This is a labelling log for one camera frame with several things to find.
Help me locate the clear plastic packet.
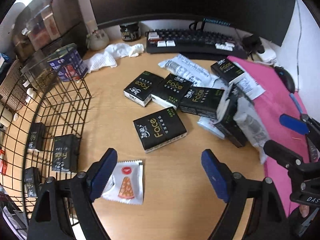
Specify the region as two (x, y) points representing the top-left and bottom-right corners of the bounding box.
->
(234, 97), (272, 164)

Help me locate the pink desk mat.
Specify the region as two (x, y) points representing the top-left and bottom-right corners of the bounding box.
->
(226, 56), (320, 228)

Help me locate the person's right hand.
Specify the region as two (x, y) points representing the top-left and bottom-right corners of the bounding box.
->
(298, 204), (312, 218)

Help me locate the black keyboard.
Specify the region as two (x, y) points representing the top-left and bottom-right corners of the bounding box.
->
(145, 28), (248, 60)

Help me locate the clear plastic box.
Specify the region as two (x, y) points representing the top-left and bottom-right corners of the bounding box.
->
(20, 50), (63, 90)

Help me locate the blue printed tin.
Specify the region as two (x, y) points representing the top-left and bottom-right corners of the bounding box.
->
(49, 43), (88, 82)

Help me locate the white power adapter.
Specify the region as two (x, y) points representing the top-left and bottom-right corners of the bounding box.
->
(255, 39), (277, 63)

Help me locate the white plastic mailer bag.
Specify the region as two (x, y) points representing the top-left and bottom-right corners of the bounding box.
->
(158, 54), (218, 88)

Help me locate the thin wall cable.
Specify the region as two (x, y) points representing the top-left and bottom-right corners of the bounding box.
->
(295, 0), (304, 90)

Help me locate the black computer mouse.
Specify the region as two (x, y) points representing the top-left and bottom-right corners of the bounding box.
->
(274, 66), (296, 93)

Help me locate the beige pegboard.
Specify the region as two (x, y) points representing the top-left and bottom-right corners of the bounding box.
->
(0, 60), (28, 110)

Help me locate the black jar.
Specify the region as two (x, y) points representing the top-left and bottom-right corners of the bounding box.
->
(119, 22), (141, 42)

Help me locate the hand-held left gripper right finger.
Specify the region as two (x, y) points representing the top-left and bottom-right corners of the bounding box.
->
(201, 149), (292, 240)

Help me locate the black tissue pack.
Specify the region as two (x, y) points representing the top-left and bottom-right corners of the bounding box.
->
(27, 122), (47, 152)
(151, 73), (194, 110)
(210, 59), (246, 85)
(133, 107), (187, 153)
(51, 134), (80, 173)
(24, 167), (42, 198)
(214, 84), (255, 148)
(179, 86), (225, 120)
(123, 70), (160, 107)

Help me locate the white paper label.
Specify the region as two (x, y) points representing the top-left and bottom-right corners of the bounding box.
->
(235, 75), (266, 100)

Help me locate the black wire basket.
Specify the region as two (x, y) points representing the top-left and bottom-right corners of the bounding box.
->
(0, 79), (92, 233)

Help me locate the red snack packet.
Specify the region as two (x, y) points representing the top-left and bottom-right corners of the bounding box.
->
(0, 149), (8, 175)

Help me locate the beige rounded case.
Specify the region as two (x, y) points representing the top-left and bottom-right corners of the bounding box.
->
(0, 106), (13, 130)

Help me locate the beige cloth pouch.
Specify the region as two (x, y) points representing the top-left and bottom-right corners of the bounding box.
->
(86, 20), (110, 51)

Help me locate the dark wooden cabinet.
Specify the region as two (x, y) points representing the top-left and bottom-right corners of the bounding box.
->
(51, 0), (88, 43)

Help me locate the white crumpled tissue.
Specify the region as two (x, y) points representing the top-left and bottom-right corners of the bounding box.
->
(105, 43), (145, 58)

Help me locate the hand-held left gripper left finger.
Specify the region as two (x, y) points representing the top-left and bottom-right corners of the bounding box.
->
(27, 148), (118, 240)

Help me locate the clear acrylic case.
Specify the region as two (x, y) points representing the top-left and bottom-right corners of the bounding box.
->
(12, 2), (60, 53)

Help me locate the white pizza print packet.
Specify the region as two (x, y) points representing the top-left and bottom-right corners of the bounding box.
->
(101, 159), (144, 205)

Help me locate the white paper towel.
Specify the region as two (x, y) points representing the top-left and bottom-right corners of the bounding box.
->
(82, 51), (118, 73)

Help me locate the black plug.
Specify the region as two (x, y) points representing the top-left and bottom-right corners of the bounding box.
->
(242, 34), (265, 53)

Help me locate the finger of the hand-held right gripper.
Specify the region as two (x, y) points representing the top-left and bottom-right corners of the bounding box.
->
(279, 114), (320, 160)
(264, 140), (309, 180)

